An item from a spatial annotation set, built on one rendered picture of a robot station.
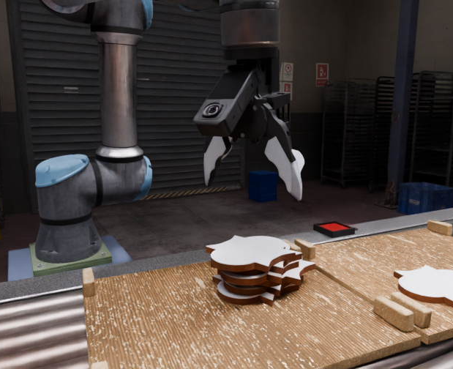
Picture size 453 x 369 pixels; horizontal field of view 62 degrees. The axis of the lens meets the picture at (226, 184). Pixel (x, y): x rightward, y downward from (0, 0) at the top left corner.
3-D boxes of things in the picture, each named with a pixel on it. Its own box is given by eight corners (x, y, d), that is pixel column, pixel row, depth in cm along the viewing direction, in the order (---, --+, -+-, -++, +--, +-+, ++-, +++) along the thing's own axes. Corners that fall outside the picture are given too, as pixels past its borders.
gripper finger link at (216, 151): (225, 178, 62) (252, 135, 57) (204, 189, 57) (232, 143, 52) (211, 165, 63) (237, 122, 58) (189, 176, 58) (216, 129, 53)
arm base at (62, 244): (32, 244, 95) (28, 208, 93) (93, 234, 103) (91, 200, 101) (39, 269, 83) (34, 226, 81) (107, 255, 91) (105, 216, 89)
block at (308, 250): (292, 250, 81) (293, 238, 80) (299, 249, 81) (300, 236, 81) (308, 260, 75) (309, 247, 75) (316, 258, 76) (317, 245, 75)
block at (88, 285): (82, 283, 65) (81, 268, 64) (94, 281, 66) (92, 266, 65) (83, 299, 59) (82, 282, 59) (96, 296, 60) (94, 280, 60)
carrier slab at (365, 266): (289, 255, 82) (289, 248, 82) (427, 233, 97) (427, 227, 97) (427, 345, 50) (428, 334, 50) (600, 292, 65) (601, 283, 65)
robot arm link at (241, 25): (263, 6, 43) (204, 14, 47) (263, 49, 44) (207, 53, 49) (288, 11, 49) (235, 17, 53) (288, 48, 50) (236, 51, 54)
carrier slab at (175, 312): (82, 289, 66) (81, 280, 66) (283, 255, 82) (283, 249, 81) (96, 451, 34) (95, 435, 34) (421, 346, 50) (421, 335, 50)
